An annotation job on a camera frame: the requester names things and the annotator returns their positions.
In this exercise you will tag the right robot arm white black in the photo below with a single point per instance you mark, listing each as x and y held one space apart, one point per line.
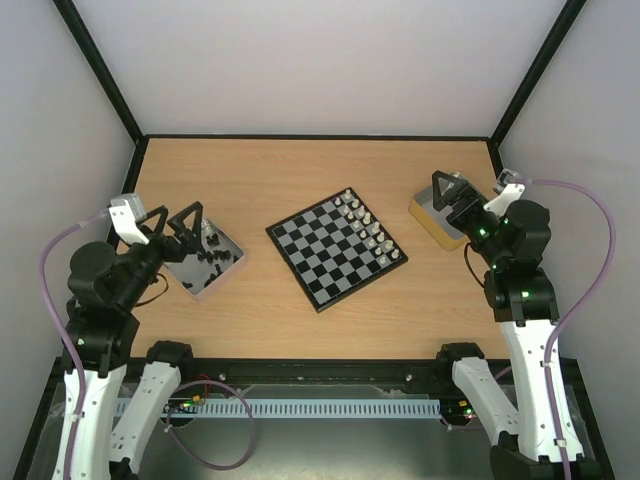
532 436

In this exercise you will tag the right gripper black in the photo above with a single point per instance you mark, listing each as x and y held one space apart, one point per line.
458 201

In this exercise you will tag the light blue cable duct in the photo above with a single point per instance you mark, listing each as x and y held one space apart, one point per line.
413 409

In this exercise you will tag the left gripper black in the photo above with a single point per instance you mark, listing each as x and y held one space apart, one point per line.
188 240

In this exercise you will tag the black aluminium frame rail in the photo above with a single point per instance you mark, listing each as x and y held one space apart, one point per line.
410 376

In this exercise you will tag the black grey chess board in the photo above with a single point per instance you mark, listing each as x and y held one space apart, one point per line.
327 256

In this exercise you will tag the pink tin with black pieces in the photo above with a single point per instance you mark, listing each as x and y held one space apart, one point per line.
176 269

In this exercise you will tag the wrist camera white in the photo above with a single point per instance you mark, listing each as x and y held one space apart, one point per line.
126 211
509 187

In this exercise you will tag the yellow empty tin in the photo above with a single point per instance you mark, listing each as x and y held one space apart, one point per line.
434 222

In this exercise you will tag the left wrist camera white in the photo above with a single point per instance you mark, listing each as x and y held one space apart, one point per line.
126 211

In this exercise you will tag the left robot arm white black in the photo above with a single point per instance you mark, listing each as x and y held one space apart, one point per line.
106 287

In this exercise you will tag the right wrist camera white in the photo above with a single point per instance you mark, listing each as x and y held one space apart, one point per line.
509 187

